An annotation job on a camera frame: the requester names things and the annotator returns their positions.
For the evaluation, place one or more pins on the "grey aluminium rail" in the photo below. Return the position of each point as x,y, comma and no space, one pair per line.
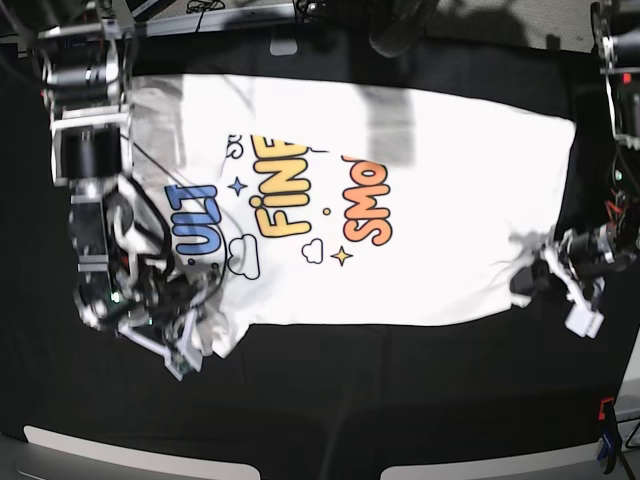
220,20

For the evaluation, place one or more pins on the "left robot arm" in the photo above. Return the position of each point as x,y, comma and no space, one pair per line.
580,259

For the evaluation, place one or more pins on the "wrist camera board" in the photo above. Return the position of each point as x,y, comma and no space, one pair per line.
179,364
584,322

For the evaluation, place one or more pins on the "orange blue clamp near right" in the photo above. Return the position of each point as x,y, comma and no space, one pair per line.
609,436

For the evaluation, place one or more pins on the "dark mesh cylinder background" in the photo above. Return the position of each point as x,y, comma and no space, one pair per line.
396,25

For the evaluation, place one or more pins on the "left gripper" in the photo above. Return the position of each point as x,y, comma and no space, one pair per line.
583,289

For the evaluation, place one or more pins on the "white printed t-shirt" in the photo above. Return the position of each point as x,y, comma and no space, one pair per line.
332,203

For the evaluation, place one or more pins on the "black table cloth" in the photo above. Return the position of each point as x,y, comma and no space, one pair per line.
302,401

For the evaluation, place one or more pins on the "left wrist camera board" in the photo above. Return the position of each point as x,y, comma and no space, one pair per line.
584,322

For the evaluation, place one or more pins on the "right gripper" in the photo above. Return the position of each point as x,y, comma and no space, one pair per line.
166,327

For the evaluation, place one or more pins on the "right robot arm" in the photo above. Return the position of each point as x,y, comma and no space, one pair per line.
129,280

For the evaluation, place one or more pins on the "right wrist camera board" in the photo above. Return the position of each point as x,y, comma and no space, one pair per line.
179,364

